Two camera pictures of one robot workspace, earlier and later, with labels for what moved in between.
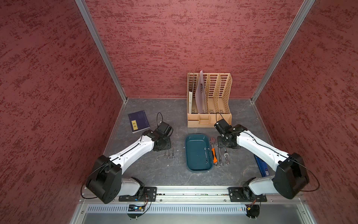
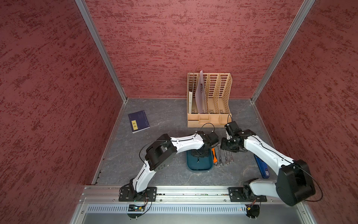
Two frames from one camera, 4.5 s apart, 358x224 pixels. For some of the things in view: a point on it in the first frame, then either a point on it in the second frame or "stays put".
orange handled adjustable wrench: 212,140 stays put
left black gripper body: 164,145 → 200,152
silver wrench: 227,162 stays put
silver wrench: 220,163 stays put
